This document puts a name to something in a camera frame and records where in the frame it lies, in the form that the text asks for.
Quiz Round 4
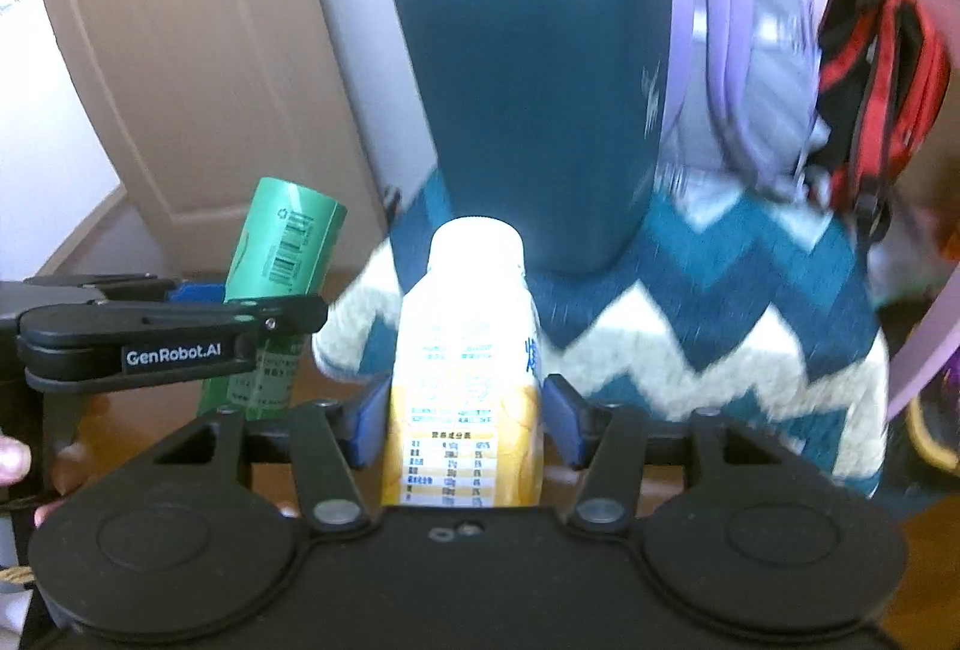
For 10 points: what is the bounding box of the person's left hand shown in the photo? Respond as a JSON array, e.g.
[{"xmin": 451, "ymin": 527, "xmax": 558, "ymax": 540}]
[{"xmin": 0, "ymin": 432, "xmax": 91, "ymax": 530}]

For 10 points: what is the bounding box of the red black backpack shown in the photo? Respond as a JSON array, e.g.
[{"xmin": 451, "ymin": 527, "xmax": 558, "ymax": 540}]
[{"xmin": 805, "ymin": 0, "xmax": 952, "ymax": 252}]

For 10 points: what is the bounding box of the purple grey backpack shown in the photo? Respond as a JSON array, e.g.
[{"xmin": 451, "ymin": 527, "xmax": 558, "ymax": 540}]
[{"xmin": 656, "ymin": 0, "xmax": 830, "ymax": 203}]

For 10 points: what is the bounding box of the green cylindrical can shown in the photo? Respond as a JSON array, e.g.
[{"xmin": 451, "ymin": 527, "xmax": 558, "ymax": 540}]
[{"xmin": 199, "ymin": 177, "xmax": 347, "ymax": 419}]

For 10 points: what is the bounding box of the teal white zigzag blanket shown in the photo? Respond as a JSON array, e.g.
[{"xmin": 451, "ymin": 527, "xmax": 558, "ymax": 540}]
[{"xmin": 310, "ymin": 165, "xmax": 892, "ymax": 499}]

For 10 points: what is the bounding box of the dark teal trash bin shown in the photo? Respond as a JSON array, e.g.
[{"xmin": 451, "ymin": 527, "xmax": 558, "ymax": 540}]
[{"xmin": 394, "ymin": 0, "xmax": 672, "ymax": 275}]

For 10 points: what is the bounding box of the white yellow plastic bottle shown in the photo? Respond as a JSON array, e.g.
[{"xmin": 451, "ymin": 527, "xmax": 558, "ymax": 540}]
[{"xmin": 381, "ymin": 216, "xmax": 544, "ymax": 508}]

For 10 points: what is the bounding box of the light wooden door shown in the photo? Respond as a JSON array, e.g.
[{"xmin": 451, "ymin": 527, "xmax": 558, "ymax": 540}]
[{"xmin": 44, "ymin": 0, "xmax": 384, "ymax": 272}]

